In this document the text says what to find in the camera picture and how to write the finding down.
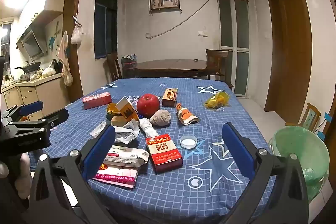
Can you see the person's left hand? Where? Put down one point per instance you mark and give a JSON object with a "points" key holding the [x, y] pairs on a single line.
{"points": [[24, 176]]}

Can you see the yellow orange packet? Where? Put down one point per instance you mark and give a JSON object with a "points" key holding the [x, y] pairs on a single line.
{"points": [[113, 108]]}

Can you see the beige kitchen cabinet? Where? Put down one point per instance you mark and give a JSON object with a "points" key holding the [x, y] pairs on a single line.
{"points": [[50, 95]]}

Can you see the yellow plastic wrapper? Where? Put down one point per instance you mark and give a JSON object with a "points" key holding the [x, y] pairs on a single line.
{"points": [[216, 101]]}

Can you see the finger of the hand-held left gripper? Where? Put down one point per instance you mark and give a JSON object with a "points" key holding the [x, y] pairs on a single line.
{"points": [[52, 119], [31, 107]]}

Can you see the red cigarette pack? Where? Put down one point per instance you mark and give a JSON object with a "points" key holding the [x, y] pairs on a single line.
{"points": [[164, 155]]}

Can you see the clear plastic wrapper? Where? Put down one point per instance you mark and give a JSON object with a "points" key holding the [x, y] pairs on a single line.
{"points": [[97, 130]]}

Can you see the crumpled white paper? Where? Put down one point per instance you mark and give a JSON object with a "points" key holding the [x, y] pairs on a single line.
{"points": [[126, 136]]}

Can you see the hanging white plastic bag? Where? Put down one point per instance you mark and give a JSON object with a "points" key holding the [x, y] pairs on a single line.
{"points": [[76, 36]]}

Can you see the black wok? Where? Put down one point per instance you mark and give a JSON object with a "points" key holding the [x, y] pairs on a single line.
{"points": [[31, 66]]}

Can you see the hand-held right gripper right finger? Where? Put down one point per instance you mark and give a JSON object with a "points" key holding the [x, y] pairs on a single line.
{"points": [[237, 153]]}

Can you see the blue star-print tablecloth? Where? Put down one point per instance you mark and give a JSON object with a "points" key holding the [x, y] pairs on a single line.
{"points": [[210, 129]]}

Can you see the red apple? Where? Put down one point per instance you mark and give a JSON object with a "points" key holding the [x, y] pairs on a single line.
{"points": [[148, 106]]}

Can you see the white medicine box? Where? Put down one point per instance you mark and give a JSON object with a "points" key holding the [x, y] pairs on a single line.
{"points": [[126, 157]]}

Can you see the small yellow wooden chair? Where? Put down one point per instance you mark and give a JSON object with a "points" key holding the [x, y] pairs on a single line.
{"points": [[312, 115]]}

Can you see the orange black white carton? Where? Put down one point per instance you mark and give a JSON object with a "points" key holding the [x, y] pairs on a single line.
{"points": [[127, 108]]}

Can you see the hanging net bag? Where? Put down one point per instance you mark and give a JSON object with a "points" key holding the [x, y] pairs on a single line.
{"points": [[68, 78]]}

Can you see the dark wooden dining table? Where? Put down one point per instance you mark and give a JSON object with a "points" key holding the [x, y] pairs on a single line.
{"points": [[170, 66]]}

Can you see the white round lid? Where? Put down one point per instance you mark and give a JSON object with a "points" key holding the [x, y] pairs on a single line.
{"points": [[188, 142]]}

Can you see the frosted glass door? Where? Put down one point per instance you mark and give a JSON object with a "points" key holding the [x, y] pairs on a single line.
{"points": [[227, 29]]}

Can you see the blue tape piece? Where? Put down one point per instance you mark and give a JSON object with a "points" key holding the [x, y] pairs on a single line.
{"points": [[328, 117], [321, 135]]}

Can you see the pink tissue box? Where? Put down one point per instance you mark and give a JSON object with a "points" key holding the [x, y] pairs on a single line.
{"points": [[97, 101]]}

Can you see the steel range hood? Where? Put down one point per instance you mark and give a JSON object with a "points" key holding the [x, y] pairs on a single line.
{"points": [[31, 44]]}

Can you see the small wooden box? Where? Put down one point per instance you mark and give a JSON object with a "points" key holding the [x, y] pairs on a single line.
{"points": [[169, 99]]}

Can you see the basket of items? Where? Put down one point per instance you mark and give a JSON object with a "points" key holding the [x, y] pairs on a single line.
{"points": [[128, 61]]}

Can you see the hanging pale towel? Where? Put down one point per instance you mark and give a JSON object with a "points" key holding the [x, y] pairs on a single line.
{"points": [[63, 50]]}

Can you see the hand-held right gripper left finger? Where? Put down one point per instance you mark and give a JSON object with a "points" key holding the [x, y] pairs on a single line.
{"points": [[101, 150]]}

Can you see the dark wooden chair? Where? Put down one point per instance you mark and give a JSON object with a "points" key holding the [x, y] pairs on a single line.
{"points": [[216, 56], [113, 64]]}

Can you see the brown wooden door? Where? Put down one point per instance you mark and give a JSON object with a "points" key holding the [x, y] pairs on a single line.
{"points": [[288, 56]]}

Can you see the blue round lid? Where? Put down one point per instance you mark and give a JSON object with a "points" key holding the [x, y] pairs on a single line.
{"points": [[141, 116]]}

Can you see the green plastic bin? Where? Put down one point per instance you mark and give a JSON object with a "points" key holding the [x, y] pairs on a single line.
{"points": [[302, 150]]}

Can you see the dark window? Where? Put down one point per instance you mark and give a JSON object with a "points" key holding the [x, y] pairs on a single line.
{"points": [[105, 24]]}

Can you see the pink flat packet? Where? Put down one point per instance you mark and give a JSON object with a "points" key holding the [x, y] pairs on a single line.
{"points": [[118, 175]]}

